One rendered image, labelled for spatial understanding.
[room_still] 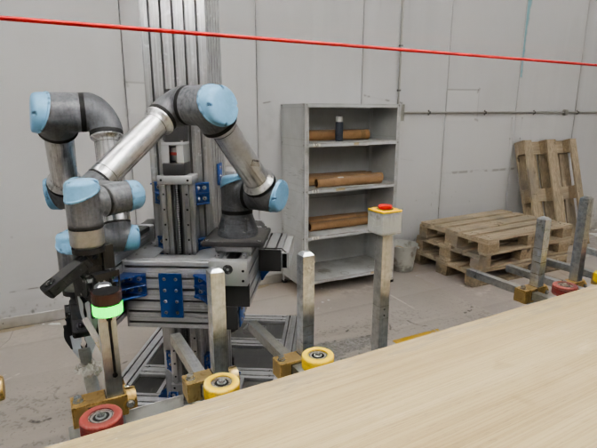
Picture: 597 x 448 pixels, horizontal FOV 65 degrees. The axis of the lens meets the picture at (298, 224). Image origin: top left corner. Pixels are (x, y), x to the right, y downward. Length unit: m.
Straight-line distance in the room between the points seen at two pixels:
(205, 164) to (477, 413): 1.32
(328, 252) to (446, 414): 3.45
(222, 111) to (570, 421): 1.10
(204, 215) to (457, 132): 3.62
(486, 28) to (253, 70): 2.53
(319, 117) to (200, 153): 2.36
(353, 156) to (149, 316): 2.87
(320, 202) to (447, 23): 2.10
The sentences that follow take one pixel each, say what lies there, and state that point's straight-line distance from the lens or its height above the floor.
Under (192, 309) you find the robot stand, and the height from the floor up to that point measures 0.76.
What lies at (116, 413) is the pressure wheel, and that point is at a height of 0.91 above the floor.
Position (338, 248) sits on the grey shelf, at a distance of 4.45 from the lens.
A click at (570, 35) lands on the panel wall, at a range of 6.41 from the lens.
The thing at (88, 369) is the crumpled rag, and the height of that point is 0.88.
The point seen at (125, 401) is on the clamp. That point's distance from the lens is 1.20.
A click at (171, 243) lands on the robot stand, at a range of 1.94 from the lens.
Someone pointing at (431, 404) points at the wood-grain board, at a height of 0.90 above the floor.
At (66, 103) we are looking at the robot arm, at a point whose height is 1.51.
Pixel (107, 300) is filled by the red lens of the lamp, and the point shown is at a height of 1.12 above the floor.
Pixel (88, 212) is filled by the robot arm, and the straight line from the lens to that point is 1.14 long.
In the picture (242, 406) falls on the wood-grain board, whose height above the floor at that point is 0.90.
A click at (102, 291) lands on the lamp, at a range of 1.05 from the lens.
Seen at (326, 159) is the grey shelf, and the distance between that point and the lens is 4.22.
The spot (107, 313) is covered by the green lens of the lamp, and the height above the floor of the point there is 1.09.
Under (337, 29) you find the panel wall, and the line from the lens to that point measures 4.31.
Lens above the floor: 1.49
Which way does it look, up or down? 13 degrees down
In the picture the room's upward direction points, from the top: straight up
